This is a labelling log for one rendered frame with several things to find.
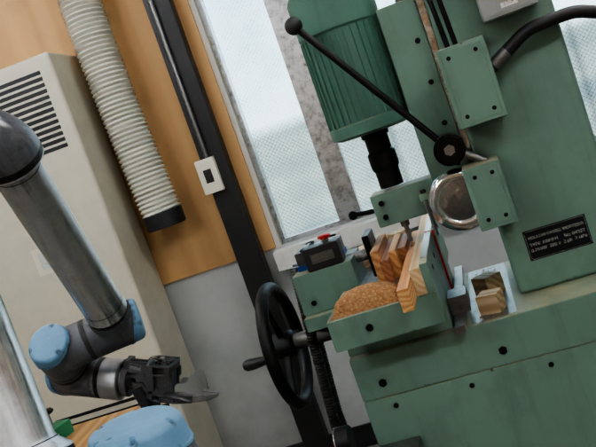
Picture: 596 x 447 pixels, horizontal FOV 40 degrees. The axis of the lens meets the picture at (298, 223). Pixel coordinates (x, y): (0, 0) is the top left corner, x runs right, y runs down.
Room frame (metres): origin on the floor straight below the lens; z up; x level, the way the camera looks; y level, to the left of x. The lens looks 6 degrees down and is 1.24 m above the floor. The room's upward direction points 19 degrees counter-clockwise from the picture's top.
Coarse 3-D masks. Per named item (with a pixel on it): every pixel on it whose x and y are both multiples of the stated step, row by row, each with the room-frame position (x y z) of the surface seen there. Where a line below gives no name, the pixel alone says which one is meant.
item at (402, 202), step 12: (420, 180) 1.69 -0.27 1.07; (384, 192) 1.70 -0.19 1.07; (396, 192) 1.69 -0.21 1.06; (408, 192) 1.69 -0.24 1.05; (372, 204) 1.71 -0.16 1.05; (384, 204) 1.70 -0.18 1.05; (396, 204) 1.70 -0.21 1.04; (408, 204) 1.69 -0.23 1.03; (420, 204) 1.69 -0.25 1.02; (384, 216) 1.70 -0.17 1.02; (396, 216) 1.70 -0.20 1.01; (408, 216) 1.69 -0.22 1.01
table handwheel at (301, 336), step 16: (272, 288) 1.81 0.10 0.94; (256, 304) 1.73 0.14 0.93; (288, 304) 1.91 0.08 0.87; (256, 320) 1.71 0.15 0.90; (272, 320) 1.77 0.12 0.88; (288, 320) 1.92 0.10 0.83; (272, 336) 1.80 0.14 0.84; (288, 336) 1.78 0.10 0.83; (304, 336) 1.78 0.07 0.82; (320, 336) 1.77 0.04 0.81; (272, 352) 1.67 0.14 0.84; (288, 352) 1.78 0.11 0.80; (304, 352) 1.91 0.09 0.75; (272, 368) 1.67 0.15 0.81; (288, 368) 1.77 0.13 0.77; (304, 368) 1.89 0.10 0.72; (288, 384) 1.69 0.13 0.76; (304, 384) 1.85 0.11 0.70; (288, 400) 1.70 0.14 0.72; (304, 400) 1.76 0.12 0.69
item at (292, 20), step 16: (288, 32) 1.60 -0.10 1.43; (304, 32) 1.60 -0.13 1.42; (320, 48) 1.59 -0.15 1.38; (336, 64) 1.59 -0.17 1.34; (384, 96) 1.58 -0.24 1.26; (400, 112) 1.57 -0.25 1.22; (448, 144) 1.54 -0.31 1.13; (464, 144) 1.53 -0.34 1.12; (448, 160) 1.54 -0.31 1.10; (480, 160) 1.54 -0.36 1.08
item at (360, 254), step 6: (366, 234) 1.73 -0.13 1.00; (372, 234) 1.79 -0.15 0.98; (366, 240) 1.72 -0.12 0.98; (372, 240) 1.76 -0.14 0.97; (366, 246) 1.72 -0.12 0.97; (372, 246) 1.74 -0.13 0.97; (354, 252) 1.77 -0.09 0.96; (360, 252) 1.76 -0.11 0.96; (366, 252) 1.72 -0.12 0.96; (360, 258) 1.75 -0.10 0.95; (366, 258) 1.75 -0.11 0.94; (372, 264) 1.72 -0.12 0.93; (372, 270) 1.72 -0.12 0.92
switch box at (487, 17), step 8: (480, 0) 1.50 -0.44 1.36; (488, 0) 1.50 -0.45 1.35; (496, 0) 1.49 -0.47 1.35; (504, 0) 1.49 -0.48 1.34; (520, 0) 1.49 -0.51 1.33; (528, 0) 1.48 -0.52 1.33; (536, 0) 1.48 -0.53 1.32; (480, 8) 1.51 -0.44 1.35; (488, 8) 1.50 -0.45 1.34; (496, 8) 1.50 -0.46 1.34; (504, 8) 1.49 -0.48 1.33; (512, 8) 1.49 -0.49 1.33; (520, 8) 1.49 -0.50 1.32; (488, 16) 1.50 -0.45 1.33; (496, 16) 1.50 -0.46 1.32; (504, 16) 1.54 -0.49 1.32
